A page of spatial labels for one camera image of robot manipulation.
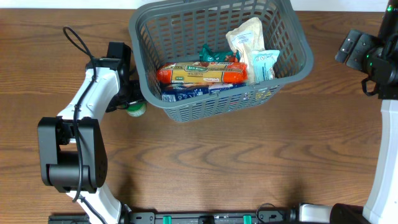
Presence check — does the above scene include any green lid jar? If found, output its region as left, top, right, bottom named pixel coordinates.
left=126, top=103, right=147, bottom=117

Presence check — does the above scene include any blue tissue pack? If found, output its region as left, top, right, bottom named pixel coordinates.
left=161, top=83, right=246, bottom=102

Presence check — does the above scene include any green Nescafe coffee bag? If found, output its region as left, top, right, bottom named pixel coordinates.
left=200, top=44, right=240, bottom=62

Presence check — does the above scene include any light blue tissue packet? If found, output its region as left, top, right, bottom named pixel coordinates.
left=252, top=50, right=280, bottom=83

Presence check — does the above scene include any San Remo spaghetti packet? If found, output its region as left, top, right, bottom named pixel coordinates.
left=156, top=62, right=248, bottom=84

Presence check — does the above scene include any cream plastic food bag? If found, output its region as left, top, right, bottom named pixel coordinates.
left=226, top=17, right=265, bottom=84

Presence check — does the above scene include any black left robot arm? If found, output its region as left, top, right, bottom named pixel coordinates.
left=37, top=42, right=146, bottom=223

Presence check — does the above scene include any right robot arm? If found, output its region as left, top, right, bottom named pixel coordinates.
left=285, top=0, right=397, bottom=224

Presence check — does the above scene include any grey plastic basket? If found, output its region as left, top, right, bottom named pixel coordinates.
left=129, top=0, right=314, bottom=122

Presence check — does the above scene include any black right cable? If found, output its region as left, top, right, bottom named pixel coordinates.
left=360, top=76, right=380, bottom=97

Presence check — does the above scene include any black mounting rail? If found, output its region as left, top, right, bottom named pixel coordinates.
left=48, top=210, right=299, bottom=224

